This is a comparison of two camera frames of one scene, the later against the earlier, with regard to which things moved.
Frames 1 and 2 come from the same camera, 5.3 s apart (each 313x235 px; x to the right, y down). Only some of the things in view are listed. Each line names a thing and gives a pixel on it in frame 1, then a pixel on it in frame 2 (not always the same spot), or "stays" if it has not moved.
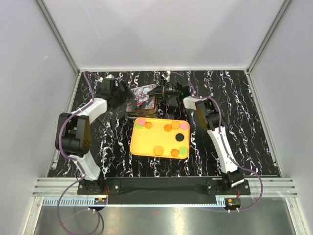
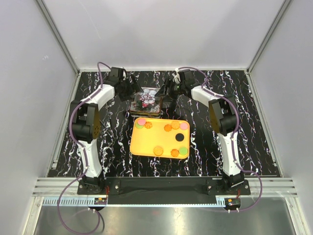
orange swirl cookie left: (148, 125) stays
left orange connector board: (100, 200) stays
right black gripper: (157, 91) → (162, 91)
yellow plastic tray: (160, 137) stays
